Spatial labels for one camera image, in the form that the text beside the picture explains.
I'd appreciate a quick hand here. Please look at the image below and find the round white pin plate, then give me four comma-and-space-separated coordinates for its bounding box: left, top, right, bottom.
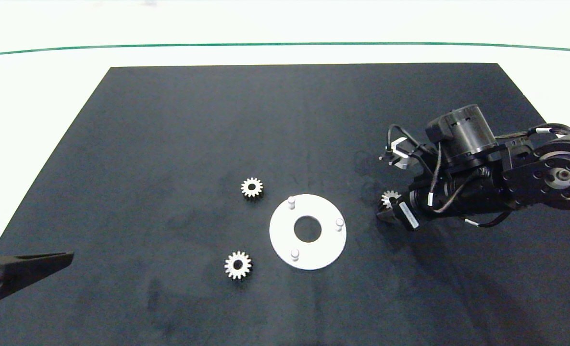
269, 194, 347, 271

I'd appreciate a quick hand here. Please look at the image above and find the dark table mat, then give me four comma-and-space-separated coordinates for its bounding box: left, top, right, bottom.
0, 63, 570, 346

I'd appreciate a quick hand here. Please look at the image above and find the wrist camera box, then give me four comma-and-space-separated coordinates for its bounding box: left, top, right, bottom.
390, 137, 411, 169

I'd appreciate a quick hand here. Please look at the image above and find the black camera cable loop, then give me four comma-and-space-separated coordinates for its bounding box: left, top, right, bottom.
379, 124, 440, 166

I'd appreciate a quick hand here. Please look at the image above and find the thin black tagged cable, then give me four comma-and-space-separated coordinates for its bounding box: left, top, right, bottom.
464, 210, 512, 229

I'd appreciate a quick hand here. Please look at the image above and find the black cable with white tag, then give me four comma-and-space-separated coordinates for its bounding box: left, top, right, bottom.
496, 124, 570, 141

